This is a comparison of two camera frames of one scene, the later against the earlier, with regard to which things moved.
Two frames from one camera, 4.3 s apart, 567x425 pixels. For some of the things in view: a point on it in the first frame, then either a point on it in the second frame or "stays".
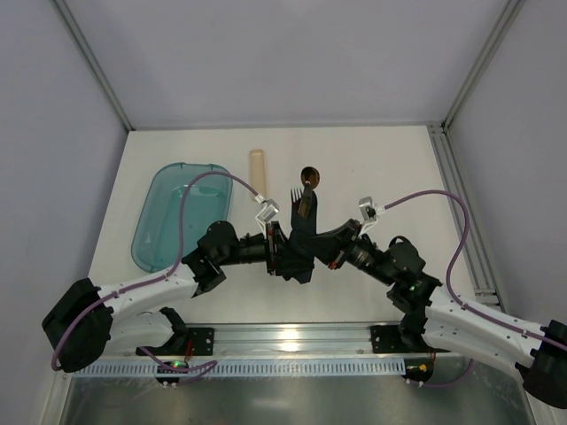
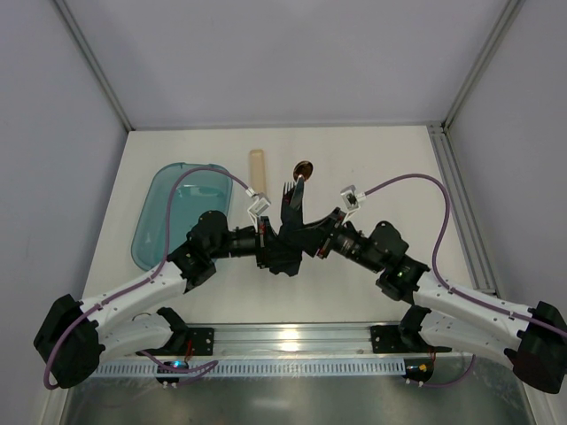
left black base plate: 187,342 stays
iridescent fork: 296,195 -> 287,195
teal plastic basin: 158,235 stays
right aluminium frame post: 509,13 stays
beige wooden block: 258,172 stays
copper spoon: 311,174 -> 305,168
